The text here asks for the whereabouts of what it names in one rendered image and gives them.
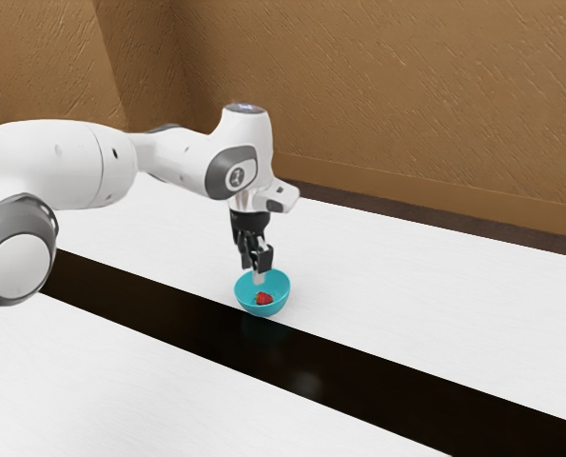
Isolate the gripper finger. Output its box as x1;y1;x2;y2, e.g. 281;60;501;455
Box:
237;229;258;272
251;234;275;286

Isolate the teal bowl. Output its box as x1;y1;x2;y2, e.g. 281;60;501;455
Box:
233;268;292;318

